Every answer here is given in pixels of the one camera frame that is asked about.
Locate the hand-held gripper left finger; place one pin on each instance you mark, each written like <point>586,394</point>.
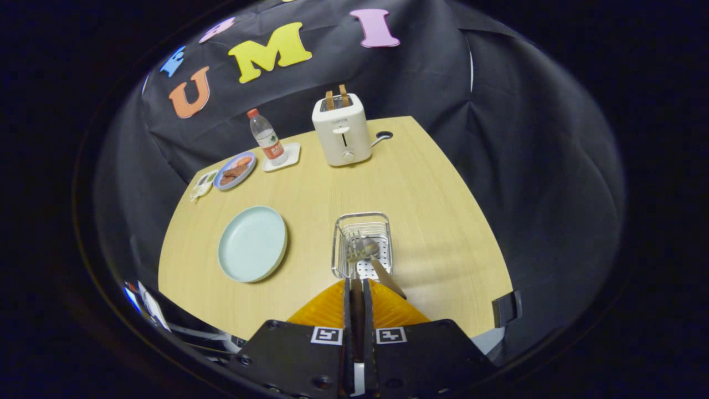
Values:
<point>299,354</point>

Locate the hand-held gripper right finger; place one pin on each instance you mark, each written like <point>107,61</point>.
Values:
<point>426,360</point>

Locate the black table clamp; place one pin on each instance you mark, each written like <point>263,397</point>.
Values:
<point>507,308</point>

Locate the light green plate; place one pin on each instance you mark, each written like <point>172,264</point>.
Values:
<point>252,244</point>

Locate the brown food pieces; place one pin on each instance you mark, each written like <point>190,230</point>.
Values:
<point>234,175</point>

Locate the black backdrop cloth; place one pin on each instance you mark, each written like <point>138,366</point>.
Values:
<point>526,194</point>

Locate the white sauce dish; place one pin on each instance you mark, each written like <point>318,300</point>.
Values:
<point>204,183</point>

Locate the blue plate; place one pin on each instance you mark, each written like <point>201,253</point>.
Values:
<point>226,168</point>

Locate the orange food slice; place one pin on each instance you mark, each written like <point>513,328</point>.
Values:
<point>242,162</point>

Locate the white square coaster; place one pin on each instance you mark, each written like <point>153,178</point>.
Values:
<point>292,152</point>

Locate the white toaster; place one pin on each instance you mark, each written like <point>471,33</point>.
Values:
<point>343,144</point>

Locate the clear plastic water bottle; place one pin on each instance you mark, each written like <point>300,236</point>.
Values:
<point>268,141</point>

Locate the thin toast slice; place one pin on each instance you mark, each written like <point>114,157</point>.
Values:
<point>344,96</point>
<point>329,101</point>

